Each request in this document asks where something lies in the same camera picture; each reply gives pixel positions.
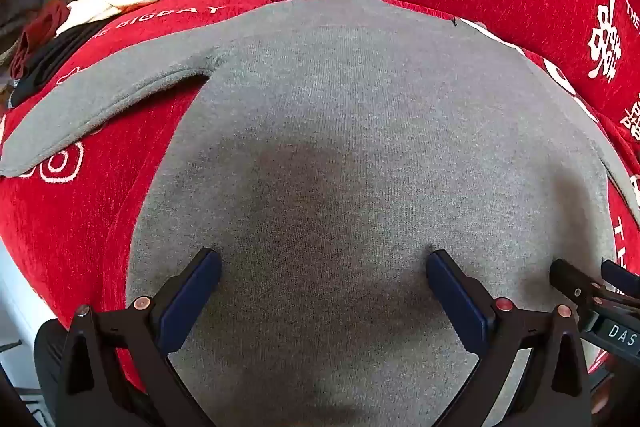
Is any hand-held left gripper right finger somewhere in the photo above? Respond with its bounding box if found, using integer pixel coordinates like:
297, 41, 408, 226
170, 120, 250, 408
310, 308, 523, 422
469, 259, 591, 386
426, 249, 593, 427

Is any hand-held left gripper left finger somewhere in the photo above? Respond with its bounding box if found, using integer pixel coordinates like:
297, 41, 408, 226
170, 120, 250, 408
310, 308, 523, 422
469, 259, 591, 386
57, 248, 222, 427

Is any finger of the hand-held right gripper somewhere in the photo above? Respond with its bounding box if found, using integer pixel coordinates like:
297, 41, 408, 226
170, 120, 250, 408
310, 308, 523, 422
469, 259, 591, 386
549, 258, 608, 308
601, 259, 640, 297

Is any grey knit sweater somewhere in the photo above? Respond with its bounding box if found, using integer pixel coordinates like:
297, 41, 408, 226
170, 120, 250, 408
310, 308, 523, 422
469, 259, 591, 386
0, 0, 640, 427

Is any black cloth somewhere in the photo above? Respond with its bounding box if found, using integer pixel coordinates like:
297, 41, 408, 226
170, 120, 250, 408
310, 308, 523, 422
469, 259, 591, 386
7, 24, 101, 108

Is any dark red cloth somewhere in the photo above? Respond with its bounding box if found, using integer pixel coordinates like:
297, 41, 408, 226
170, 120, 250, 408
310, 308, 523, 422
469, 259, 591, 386
10, 1, 68, 80

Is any cream cloth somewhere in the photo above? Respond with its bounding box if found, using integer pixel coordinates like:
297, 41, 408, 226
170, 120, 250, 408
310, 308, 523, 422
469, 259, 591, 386
55, 0, 161, 35

